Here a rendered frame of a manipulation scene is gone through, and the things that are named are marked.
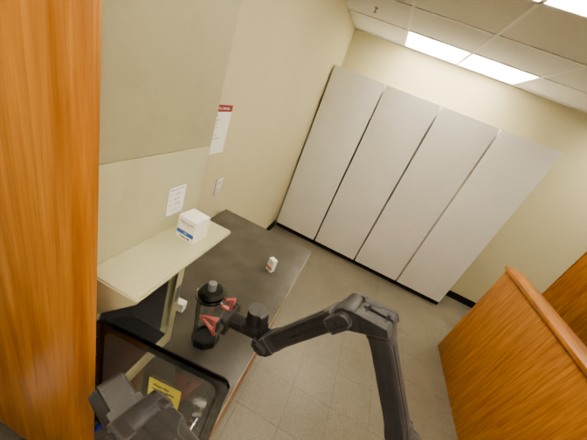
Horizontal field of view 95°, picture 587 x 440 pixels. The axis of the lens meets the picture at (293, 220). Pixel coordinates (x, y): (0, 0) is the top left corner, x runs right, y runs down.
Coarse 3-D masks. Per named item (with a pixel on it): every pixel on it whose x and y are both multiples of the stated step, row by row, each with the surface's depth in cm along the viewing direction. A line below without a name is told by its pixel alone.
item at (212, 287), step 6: (210, 282) 92; (216, 282) 92; (204, 288) 93; (210, 288) 91; (216, 288) 92; (222, 288) 95; (198, 294) 91; (204, 294) 90; (210, 294) 91; (216, 294) 91; (222, 294) 93; (204, 300) 89; (210, 300) 89; (216, 300) 90
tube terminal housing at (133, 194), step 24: (120, 168) 45; (144, 168) 50; (168, 168) 56; (192, 168) 65; (120, 192) 47; (144, 192) 53; (168, 192) 60; (192, 192) 69; (120, 216) 50; (144, 216) 56; (120, 240) 53; (144, 240) 60; (168, 288) 87; (168, 312) 95; (168, 336) 98
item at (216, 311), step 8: (224, 288) 97; (224, 296) 93; (200, 304) 89; (208, 304) 89; (200, 312) 92; (208, 312) 91; (216, 312) 93; (200, 320) 93; (208, 320) 93; (200, 328) 94; (200, 336) 96; (208, 336) 96; (216, 336) 99
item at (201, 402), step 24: (120, 336) 54; (120, 360) 57; (144, 360) 55; (168, 360) 53; (144, 384) 58; (168, 384) 56; (192, 384) 54; (216, 384) 52; (192, 408) 58; (216, 408) 55
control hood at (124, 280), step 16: (176, 224) 69; (160, 240) 62; (176, 240) 63; (208, 240) 68; (128, 256) 54; (144, 256) 56; (160, 256) 57; (176, 256) 59; (192, 256) 61; (112, 272) 50; (128, 272) 51; (144, 272) 52; (160, 272) 54; (176, 272) 56; (112, 288) 47; (128, 288) 48; (144, 288) 49; (112, 304) 49; (128, 304) 47
